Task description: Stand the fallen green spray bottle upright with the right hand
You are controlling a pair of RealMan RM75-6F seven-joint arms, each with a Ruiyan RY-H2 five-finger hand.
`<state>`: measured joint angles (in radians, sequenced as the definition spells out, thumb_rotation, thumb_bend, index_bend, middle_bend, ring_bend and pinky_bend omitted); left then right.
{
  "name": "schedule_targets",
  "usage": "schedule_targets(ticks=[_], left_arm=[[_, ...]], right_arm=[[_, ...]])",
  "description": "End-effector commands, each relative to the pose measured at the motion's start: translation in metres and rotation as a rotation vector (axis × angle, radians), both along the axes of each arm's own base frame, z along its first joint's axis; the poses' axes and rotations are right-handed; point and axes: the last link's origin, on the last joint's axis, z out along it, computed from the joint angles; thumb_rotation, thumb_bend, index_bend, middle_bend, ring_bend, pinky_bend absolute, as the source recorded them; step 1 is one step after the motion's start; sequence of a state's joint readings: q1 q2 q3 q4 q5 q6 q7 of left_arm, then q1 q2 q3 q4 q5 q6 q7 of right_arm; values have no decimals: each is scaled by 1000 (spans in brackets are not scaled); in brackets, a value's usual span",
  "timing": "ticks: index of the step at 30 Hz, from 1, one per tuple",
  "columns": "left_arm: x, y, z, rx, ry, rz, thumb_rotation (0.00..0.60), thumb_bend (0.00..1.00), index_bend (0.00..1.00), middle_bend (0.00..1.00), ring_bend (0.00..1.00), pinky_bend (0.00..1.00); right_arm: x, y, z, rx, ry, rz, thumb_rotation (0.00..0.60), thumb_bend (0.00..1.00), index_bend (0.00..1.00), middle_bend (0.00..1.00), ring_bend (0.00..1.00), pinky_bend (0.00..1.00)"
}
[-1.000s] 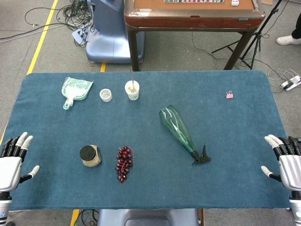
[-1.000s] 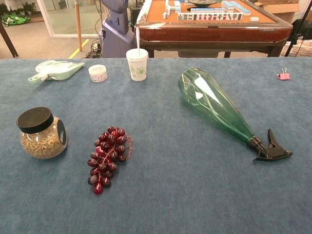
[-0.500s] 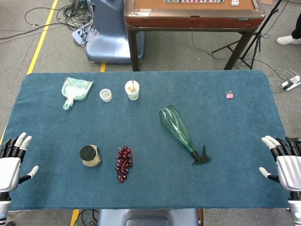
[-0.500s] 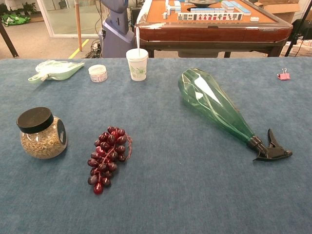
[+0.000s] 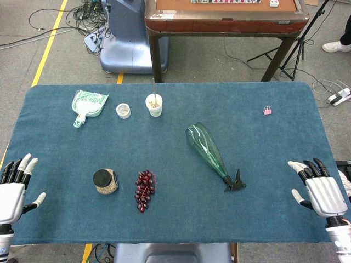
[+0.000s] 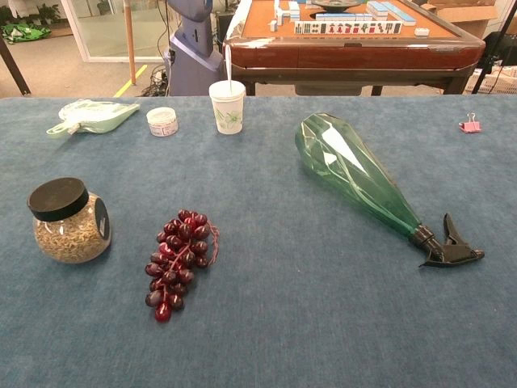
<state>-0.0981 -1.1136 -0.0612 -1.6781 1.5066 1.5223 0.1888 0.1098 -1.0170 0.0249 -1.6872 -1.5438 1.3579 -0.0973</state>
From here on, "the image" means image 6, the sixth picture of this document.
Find green bag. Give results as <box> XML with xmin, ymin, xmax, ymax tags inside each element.
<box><xmin>0</xmin><ymin>22</ymin><xmax>53</xmax><ymax>44</ymax></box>

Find potted green plant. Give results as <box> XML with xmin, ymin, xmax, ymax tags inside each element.
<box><xmin>35</xmin><ymin>2</ymin><xmax>61</xmax><ymax>26</ymax></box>

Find blue felt table cloth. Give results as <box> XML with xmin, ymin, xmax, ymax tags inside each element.
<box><xmin>0</xmin><ymin>95</ymin><xmax>517</xmax><ymax>388</ymax></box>

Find blue-backed mahjong tile wall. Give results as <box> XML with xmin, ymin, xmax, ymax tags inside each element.
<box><xmin>365</xmin><ymin>0</ymin><xmax>417</xmax><ymax>27</ymax></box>

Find dark red grape bunch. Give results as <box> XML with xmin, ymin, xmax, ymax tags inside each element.
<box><xmin>144</xmin><ymin>209</ymin><xmax>221</xmax><ymax>323</ymax></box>

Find row of face-up mahjong tiles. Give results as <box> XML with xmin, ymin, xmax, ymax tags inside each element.
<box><xmin>293</xmin><ymin>19</ymin><xmax>404</xmax><ymax>36</ymax></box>

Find thin white spoon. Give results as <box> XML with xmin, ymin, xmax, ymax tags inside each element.
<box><xmin>224</xmin><ymin>44</ymin><xmax>234</xmax><ymax>92</ymax></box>

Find white plastic basket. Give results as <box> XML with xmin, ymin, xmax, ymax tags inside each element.
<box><xmin>464</xmin><ymin>66</ymin><xmax>517</xmax><ymax>96</ymax></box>

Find wooden pole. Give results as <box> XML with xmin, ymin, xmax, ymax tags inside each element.
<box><xmin>123</xmin><ymin>0</ymin><xmax>137</xmax><ymax>86</ymax></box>

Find pink binder clip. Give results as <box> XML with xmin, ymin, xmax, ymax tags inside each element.
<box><xmin>458</xmin><ymin>112</ymin><xmax>483</xmax><ymax>134</ymax></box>

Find green object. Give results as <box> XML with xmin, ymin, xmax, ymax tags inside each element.
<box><xmin>293</xmin><ymin>112</ymin><xmax>485</xmax><ymax>268</ymax></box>

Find mint green plastic scoop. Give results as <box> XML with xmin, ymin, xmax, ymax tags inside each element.
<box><xmin>45</xmin><ymin>99</ymin><xmax>141</xmax><ymax>139</ymax></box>

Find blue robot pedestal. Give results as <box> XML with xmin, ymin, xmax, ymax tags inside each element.
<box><xmin>163</xmin><ymin>0</ymin><xmax>225</xmax><ymax>97</ymax></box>

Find tangle of black floor cables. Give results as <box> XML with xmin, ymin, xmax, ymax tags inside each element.
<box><xmin>139</xmin><ymin>64</ymin><xmax>170</xmax><ymax>97</ymax></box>

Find stacked mahjong tiles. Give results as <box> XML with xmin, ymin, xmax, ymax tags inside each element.
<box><xmin>267</xmin><ymin>0</ymin><xmax>302</xmax><ymax>32</ymax></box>

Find brown mahjong table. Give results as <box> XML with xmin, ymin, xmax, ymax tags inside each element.
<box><xmin>223</xmin><ymin>0</ymin><xmax>487</xmax><ymax>97</ymax></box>

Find glass jar with black lid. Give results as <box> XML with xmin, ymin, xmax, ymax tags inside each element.
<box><xmin>26</xmin><ymin>176</ymin><xmax>112</xmax><ymax>264</ymax></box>

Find short mahjong tile row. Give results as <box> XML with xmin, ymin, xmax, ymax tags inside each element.
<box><xmin>316</xmin><ymin>12</ymin><xmax>373</xmax><ymax>22</ymax></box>

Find black tripod stand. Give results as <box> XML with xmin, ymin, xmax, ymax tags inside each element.
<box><xmin>471</xmin><ymin>0</ymin><xmax>517</xmax><ymax>95</ymax></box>

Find dark mahjong dice dish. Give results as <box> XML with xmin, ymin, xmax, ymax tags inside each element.
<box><xmin>310</xmin><ymin>0</ymin><xmax>367</xmax><ymax>12</ymax></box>

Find cardboard box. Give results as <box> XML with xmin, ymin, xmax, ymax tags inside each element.
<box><xmin>419</xmin><ymin>0</ymin><xmax>502</xmax><ymax>40</ymax></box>

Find dark slanted pole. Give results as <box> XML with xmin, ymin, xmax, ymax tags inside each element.
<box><xmin>0</xmin><ymin>36</ymin><xmax>32</xmax><ymax>96</ymax></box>

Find white paper cup floral print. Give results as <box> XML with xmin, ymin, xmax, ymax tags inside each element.
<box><xmin>208</xmin><ymin>79</ymin><xmax>247</xmax><ymax>136</ymax></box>

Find small clear plastic tub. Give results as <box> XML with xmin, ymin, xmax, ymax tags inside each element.
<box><xmin>145</xmin><ymin>107</ymin><xmax>179</xmax><ymax>137</ymax></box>

